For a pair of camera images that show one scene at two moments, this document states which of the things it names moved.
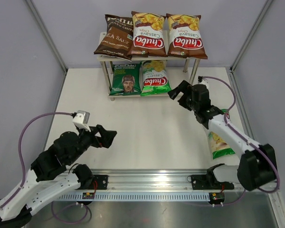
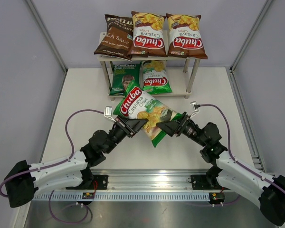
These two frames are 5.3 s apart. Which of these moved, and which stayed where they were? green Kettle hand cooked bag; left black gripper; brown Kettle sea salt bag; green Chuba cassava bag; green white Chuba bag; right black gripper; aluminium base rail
Moved: right black gripper; green white Chuba bag; left black gripper
Stayed: aluminium base rail; green Chuba cassava bag; green Kettle hand cooked bag; brown Kettle sea salt bag
